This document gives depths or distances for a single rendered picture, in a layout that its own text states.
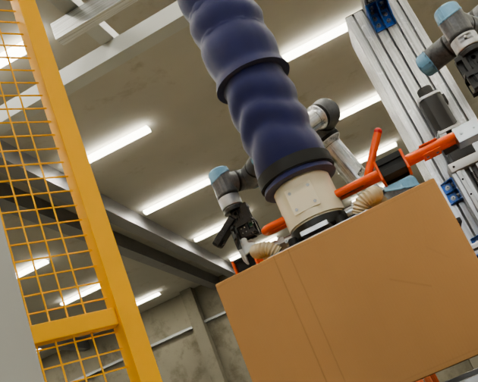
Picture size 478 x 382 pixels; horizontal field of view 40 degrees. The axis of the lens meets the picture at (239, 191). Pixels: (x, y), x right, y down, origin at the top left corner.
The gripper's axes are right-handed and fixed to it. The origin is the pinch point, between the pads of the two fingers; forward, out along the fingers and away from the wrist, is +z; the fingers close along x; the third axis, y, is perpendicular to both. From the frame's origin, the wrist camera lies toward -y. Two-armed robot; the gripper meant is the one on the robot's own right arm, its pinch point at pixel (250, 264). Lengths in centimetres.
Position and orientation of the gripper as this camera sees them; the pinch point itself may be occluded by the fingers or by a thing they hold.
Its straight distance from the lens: 215.3
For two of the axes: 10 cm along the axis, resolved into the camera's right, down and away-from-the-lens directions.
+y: 8.7, -4.5, -2.1
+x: 3.4, 2.2, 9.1
